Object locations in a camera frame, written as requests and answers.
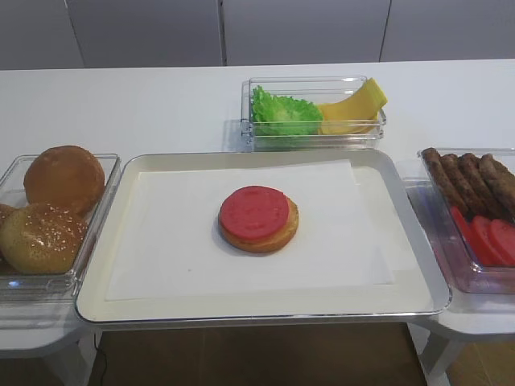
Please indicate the green lettuce leaf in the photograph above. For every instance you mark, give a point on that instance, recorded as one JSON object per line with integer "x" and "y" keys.
{"x": 274, "y": 115}

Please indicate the clear lettuce cheese container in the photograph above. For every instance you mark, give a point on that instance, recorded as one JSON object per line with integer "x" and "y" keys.
{"x": 318, "y": 90}

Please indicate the red tomato slice on bun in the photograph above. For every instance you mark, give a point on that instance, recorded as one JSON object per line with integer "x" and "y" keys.
{"x": 254, "y": 212}

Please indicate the bottom bun on tray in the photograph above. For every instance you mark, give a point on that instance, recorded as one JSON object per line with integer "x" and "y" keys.
{"x": 269, "y": 244}

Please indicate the white paper sheet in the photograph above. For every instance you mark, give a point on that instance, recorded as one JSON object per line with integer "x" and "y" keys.
{"x": 170, "y": 244}

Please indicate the yellow cheese slices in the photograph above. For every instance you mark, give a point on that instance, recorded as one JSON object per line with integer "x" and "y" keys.
{"x": 351, "y": 114}

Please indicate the white serving tray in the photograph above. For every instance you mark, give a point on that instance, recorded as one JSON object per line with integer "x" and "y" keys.
{"x": 418, "y": 287}

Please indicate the plain brown bun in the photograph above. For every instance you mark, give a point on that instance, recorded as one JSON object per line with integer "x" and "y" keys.
{"x": 65, "y": 176}

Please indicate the clear patty tomato container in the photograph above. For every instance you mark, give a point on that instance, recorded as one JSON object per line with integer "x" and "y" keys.
{"x": 466, "y": 272}

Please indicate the sesame bun front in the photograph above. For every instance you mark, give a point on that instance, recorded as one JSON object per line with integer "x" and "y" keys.
{"x": 42, "y": 239}

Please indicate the sesame bun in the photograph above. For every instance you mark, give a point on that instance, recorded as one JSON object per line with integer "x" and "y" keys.
{"x": 42, "y": 239}
{"x": 5, "y": 212}

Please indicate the brown patty stack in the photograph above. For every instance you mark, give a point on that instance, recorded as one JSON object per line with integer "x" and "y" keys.
{"x": 474, "y": 185}

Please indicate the red tomato slices stack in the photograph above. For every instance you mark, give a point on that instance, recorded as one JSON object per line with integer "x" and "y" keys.
{"x": 492, "y": 241}

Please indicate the sesame bun left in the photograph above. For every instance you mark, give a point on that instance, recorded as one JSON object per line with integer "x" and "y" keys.
{"x": 5, "y": 212}

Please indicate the clear bun container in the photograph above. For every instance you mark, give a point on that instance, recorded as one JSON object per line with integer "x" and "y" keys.
{"x": 17, "y": 286}

